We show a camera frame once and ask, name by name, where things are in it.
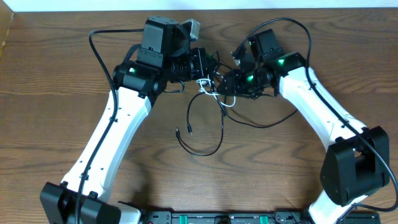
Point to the black mounting rail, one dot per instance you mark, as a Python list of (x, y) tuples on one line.
[(167, 217)]

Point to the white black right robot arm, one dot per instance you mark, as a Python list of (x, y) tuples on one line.
[(356, 164)]

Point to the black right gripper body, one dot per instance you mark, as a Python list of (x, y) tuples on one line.
[(250, 84)]

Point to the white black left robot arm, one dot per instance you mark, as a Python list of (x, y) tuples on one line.
[(164, 56)]

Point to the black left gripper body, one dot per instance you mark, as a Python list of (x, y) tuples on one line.
[(198, 65)]

